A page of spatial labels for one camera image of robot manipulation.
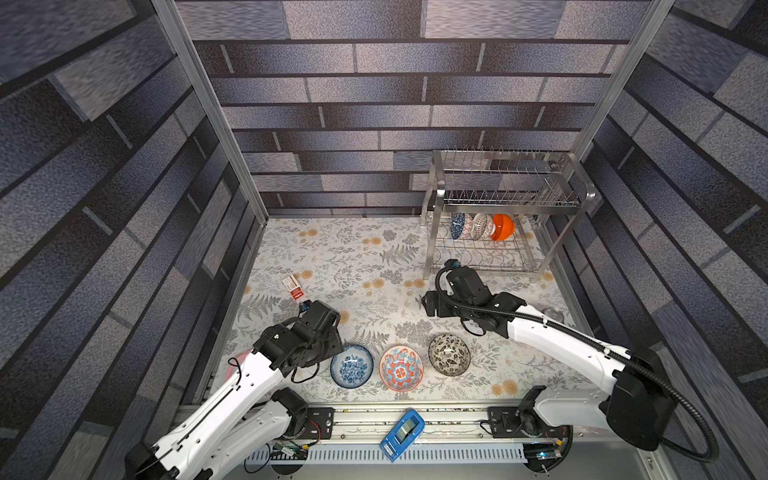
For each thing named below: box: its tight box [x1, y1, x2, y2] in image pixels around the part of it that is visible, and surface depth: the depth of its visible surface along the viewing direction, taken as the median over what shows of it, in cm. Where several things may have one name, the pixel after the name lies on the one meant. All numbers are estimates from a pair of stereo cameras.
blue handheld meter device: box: [379, 409, 426, 463], surface depth 70 cm
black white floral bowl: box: [428, 333, 472, 377], surface depth 85 cm
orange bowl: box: [490, 213, 517, 242], surface depth 107 cm
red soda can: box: [541, 307, 565, 324], surface depth 83 cm
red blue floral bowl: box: [379, 345, 424, 393], surface depth 83 cm
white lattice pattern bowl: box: [471, 212, 496, 241], surface depth 112 cm
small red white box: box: [282, 274, 304, 301], surface depth 99 cm
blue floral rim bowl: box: [330, 344, 374, 389], surface depth 83 cm
